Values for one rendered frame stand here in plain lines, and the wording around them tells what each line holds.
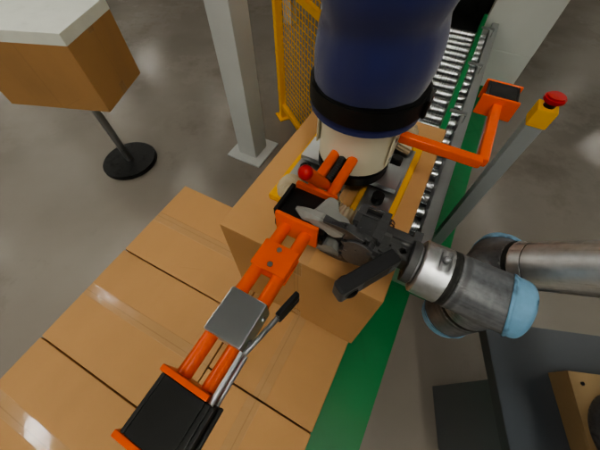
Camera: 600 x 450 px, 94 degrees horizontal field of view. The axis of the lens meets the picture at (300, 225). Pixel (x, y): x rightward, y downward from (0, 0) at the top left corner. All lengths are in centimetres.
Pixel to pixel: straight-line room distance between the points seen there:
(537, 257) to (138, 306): 121
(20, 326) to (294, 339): 163
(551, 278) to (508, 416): 52
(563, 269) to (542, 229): 193
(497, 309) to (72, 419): 121
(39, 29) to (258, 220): 150
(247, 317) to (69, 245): 203
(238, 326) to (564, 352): 96
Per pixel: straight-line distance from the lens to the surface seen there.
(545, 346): 113
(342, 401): 163
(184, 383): 42
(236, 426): 110
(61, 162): 297
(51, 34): 187
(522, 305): 50
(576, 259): 58
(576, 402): 105
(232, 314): 43
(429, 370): 176
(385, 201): 70
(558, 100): 136
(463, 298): 48
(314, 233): 47
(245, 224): 67
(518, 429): 103
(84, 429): 127
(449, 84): 229
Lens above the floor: 162
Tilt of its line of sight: 58 degrees down
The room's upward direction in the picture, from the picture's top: straight up
